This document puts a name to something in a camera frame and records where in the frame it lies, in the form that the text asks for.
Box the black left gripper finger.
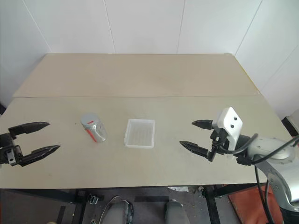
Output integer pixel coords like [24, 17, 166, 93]
[19, 144, 62, 167]
[8, 121, 50, 140]

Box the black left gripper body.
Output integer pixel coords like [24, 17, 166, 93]
[0, 132, 24, 167]

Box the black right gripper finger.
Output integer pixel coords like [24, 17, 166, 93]
[179, 140, 217, 163]
[192, 119, 214, 131]

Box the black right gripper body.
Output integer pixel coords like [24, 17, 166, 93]
[210, 128, 229, 155]

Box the clear plastic tray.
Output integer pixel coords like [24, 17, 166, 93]
[124, 118, 156, 149]

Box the silver red can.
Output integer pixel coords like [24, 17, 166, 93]
[80, 113, 108, 143]

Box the orange floor mat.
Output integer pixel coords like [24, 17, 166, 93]
[227, 183, 284, 224]

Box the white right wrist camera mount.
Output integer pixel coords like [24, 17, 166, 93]
[214, 107, 244, 160]

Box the black metal table frame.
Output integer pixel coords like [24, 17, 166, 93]
[0, 183, 268, 224]

